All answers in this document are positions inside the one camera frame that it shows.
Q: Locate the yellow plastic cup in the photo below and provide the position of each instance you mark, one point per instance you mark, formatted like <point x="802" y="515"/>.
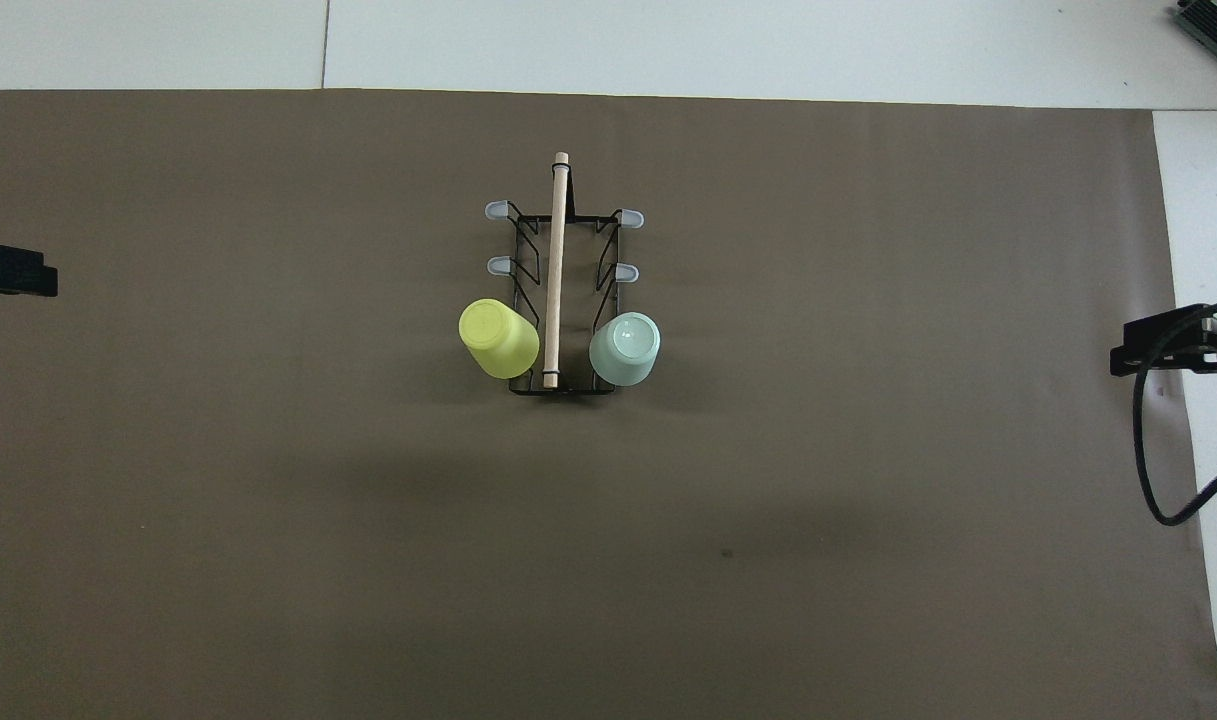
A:
<point x="498" y="340"/>

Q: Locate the pale green plastic cup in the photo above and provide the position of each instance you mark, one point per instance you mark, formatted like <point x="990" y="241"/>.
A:
<point x="625" y="350"/>

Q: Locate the brown table mat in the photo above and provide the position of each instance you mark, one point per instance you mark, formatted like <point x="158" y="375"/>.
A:
<point x="368" y="550"/>

